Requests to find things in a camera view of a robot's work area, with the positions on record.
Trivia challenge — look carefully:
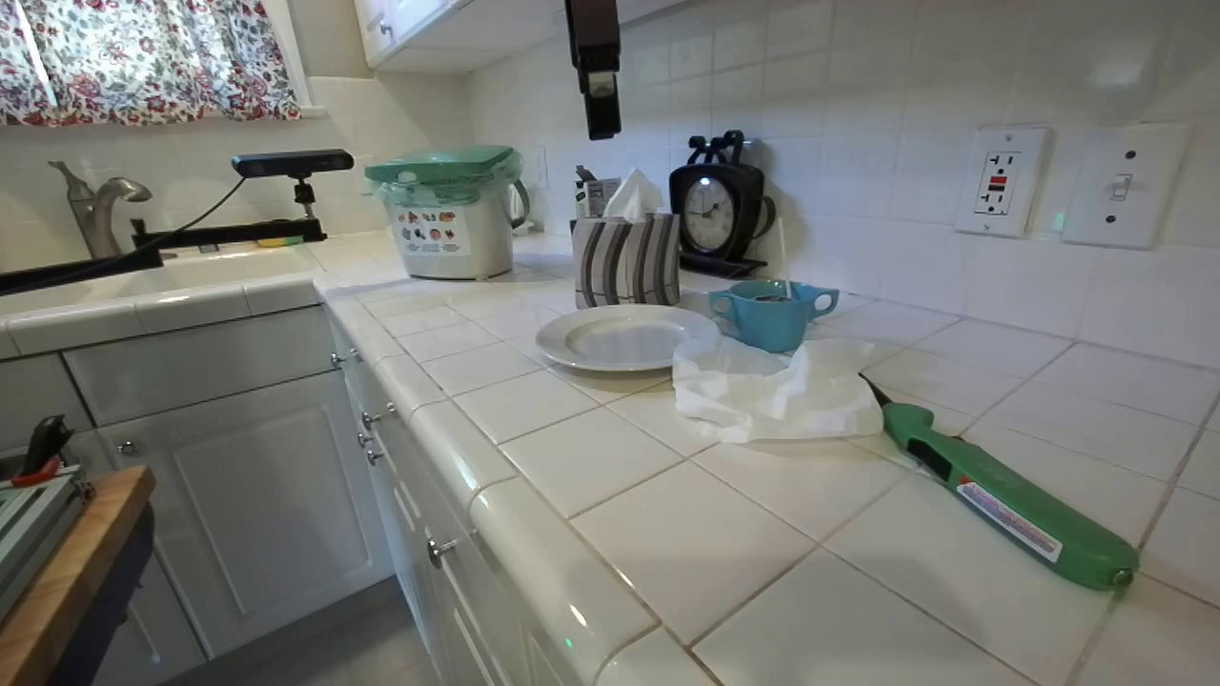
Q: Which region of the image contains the light switch plate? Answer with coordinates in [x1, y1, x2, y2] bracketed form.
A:
[1061, 121, 1192, 251]

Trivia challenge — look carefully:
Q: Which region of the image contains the white tissue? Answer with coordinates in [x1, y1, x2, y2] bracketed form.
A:
[672, 335, 885, 445]

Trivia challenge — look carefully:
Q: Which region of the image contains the floral curtain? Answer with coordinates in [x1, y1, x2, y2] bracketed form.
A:
[0, 0, 303, 128]

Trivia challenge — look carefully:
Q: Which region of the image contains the small grey box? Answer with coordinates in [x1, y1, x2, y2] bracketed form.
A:
[575, 165, 622, 222]

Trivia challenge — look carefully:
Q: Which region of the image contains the aluminium rail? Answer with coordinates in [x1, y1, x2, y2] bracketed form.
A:
[0, 464, 94, 622]

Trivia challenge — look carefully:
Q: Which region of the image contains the silver tap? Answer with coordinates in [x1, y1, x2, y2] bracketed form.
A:
[49, 160, 153, 260]

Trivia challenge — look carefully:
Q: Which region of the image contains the white cabinet door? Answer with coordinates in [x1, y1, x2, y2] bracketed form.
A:
[94, 369, 395, 659]

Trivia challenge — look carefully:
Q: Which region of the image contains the striped tissue box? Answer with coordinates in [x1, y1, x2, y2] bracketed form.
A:
[571, 169, 682, 311]

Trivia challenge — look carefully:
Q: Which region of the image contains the blue two-handled cup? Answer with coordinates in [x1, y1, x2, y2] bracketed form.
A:
[708, 279, 841, 354]

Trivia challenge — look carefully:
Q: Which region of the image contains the white wall cabinet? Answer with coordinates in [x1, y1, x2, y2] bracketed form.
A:
[353, 0, 576, 76]

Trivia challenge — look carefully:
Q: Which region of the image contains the wall socket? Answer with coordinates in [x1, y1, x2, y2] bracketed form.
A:
[954, 125, 1053, 239]

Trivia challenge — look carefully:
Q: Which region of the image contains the white bin with green lid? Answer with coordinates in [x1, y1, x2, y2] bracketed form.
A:
[364, 145, 524, 281]

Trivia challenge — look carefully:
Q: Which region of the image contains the black table clock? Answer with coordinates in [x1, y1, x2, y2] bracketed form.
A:
[668, 130, 778, 279]

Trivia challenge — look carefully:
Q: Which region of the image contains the red and black clamp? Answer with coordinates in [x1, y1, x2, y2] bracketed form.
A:
[6, 414, 76, 490]

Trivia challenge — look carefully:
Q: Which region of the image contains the white plate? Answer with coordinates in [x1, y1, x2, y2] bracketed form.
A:
[536, 304, 721, 373]

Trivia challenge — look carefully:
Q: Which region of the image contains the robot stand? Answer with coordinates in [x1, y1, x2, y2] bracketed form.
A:
[0, 464, 157, 686]

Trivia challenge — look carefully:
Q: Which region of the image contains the green utility lighter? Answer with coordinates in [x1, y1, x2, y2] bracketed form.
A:
[859, 373, 1141, 592]

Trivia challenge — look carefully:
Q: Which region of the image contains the white drawer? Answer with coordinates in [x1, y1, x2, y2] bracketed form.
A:
[61, 304, 341, 428]

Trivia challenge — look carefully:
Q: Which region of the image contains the white sink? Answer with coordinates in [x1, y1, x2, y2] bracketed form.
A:
[0, 242, 327, 317]

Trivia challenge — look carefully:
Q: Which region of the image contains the camera on mount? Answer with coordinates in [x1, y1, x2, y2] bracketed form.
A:
[0, 149, 356, 297]

